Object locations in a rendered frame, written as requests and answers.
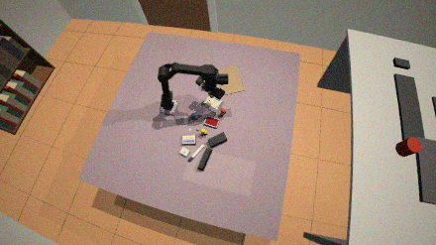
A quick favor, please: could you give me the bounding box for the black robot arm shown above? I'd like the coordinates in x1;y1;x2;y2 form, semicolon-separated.
158;62;229;110

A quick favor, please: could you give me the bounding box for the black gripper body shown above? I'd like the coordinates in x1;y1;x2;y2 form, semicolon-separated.
195;76;225;100

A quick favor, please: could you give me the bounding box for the cream inspection card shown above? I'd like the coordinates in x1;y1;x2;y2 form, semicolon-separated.
204;96;223;110

